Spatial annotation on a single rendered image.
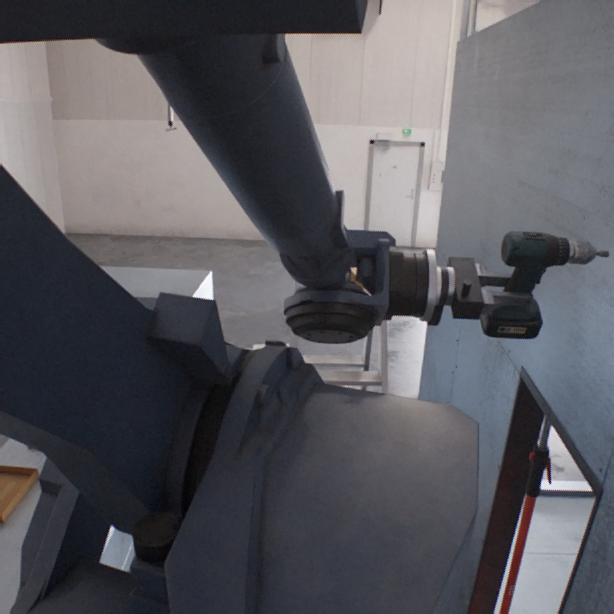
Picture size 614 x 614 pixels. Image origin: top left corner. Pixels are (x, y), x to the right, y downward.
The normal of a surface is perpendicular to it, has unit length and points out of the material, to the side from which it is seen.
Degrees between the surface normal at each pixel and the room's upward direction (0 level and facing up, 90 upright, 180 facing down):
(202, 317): 41
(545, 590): 0
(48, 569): 45
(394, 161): 90
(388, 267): 52
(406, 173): 90
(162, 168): 90
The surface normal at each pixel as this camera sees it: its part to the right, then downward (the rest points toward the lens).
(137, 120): -0.06, 0.36
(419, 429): 0.03, -0.93
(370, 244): -0.03, -0.29
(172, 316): -0.17, -0.48
